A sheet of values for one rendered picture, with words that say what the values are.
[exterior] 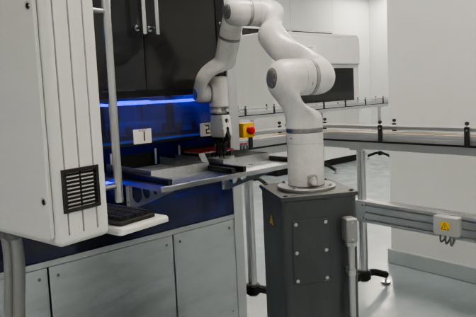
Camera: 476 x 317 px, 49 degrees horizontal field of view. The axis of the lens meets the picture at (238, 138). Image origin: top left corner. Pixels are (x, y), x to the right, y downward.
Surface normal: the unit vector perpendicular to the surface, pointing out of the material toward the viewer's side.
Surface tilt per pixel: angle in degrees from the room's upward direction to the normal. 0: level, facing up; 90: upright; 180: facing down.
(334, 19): 90
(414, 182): 90
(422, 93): 90
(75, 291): 90
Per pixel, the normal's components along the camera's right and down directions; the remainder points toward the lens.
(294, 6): 0.66, 0.04
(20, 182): -0.62, 0.10
